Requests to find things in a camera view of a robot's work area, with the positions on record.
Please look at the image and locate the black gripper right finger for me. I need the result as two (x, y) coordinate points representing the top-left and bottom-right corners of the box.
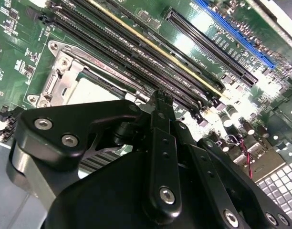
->
(164, 90), (292, 229)

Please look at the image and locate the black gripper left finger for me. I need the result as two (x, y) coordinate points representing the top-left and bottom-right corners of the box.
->
(6, 90), (183, 219)

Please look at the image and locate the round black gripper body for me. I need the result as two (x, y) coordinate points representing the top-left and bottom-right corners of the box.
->
(44, 147), (222, 229)

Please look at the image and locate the silver square CPU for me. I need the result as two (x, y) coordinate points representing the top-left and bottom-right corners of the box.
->
(69, 77), (127, 105)

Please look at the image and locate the metal socket cover frame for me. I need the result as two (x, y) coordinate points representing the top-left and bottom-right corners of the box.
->
(50, 46), (149, 108)

